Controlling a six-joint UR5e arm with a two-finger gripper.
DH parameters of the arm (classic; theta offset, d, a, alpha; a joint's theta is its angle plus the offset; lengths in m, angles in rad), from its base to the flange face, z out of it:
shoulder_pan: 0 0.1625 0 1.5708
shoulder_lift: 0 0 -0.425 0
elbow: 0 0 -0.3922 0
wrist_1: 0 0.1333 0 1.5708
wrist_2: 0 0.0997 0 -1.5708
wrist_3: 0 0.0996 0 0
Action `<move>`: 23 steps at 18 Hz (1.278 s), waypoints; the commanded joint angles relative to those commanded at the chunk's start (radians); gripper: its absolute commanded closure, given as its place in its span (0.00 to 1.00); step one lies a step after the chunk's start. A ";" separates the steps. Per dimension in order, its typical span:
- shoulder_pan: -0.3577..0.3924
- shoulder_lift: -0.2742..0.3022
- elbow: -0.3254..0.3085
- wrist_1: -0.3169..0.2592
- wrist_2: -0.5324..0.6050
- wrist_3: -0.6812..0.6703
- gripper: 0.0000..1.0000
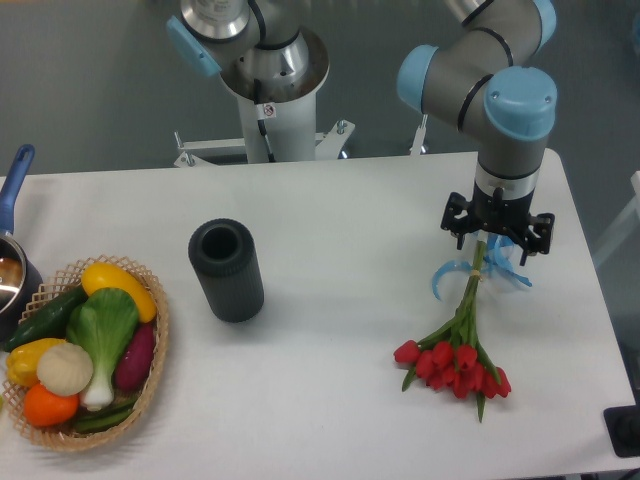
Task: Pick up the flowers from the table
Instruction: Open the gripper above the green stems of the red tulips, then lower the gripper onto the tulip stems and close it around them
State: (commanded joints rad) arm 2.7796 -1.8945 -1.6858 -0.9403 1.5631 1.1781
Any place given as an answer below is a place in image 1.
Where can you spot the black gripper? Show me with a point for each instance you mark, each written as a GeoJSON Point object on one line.
{"type": "Point", "coordinates": [502, 206]}

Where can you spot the red tulip bouquet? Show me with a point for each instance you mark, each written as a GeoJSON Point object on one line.
{"type": "Point", "coordinates": [452, 357]}

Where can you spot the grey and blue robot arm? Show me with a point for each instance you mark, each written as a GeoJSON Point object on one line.
{"type": "Point", "coordinates": [482, 85]}

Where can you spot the black device at table edge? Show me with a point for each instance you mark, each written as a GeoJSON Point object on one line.
{"type": "Point", "coordinates": [623, 429]}

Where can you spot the dark grey ribbed vase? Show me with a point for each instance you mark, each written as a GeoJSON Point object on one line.
{"type": "Point", "coordinates": [223, 255]}

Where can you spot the purple sweet potato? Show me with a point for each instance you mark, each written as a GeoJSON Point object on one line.
{"type": "Point", "coordinates": [134, 366]}

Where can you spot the green bok choy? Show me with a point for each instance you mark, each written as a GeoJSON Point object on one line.
{"type": "Point", "coordinates": [103, 327]}

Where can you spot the woven wicker basket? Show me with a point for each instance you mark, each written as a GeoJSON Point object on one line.
{"type": "Point", "coordinates": [63, 438]}

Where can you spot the green bean pods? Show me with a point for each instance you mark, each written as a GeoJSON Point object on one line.
{"type": "Point", "coordinates": [104, 419]}

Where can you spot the dark green cucumber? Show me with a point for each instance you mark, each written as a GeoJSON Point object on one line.
{"type": "Point", "coordinates": [49, 321]}

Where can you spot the cream white garlic bulb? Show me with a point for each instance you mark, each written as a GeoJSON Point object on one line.
{"type": "Point", "coordinates": [65, 369]}

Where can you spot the orange fruit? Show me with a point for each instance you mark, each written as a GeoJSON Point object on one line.
{"type": "Point", "coordinates": [43, 408]}

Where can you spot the yellow bell pepper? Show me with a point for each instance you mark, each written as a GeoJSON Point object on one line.
{"type": "Point", "coordinates": [22, 362]}

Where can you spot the white frame at right edge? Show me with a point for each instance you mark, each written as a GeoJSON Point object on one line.
{"type": "Point", "coordinates": [622, 226]}

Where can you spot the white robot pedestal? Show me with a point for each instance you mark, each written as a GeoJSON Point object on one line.
{"type": "Point", "coordinates": [276, 92]}

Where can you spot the blue handled saucepan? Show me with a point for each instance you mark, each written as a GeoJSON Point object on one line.
{"type": "Point", "coordinates": [19, 277]}

